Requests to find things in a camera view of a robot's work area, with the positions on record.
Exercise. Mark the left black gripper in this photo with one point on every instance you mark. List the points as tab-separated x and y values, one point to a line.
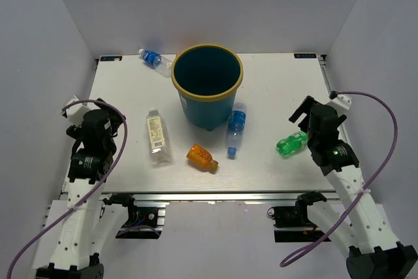
115	121

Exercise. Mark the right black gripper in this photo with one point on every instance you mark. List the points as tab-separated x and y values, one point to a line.
304	108

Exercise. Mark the green plastic soda bottle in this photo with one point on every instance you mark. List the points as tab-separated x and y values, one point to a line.
292	144

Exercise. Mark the blue label water bottle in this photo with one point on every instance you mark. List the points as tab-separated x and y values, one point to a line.
156	61
235	129

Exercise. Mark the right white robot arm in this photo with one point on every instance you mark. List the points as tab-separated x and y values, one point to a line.
361	233

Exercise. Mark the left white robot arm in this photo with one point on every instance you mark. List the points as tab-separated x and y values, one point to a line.
82	240

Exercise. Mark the teal bin with yellow rim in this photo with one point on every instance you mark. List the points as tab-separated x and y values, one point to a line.
207	77

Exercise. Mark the right blue table sticker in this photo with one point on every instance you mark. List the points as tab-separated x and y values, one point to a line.
305	56

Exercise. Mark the blue table sticker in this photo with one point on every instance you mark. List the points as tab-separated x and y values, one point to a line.
110	58
305	56

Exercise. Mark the left blue table sticker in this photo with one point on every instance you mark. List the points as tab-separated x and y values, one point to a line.
110	58

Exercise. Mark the orange plastic bottle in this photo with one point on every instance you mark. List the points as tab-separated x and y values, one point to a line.
202	158

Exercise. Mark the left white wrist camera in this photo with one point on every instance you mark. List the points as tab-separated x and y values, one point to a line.
76	113

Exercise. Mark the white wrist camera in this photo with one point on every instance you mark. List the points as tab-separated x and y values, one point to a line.
339	101
76	113

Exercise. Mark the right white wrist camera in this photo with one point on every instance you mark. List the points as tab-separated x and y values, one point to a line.
339	101

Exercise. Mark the aluminium table front rail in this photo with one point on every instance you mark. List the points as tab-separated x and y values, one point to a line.
216	197

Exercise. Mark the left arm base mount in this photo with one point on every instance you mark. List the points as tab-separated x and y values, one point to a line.
142	221

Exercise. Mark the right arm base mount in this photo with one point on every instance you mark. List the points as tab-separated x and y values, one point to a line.
291	223

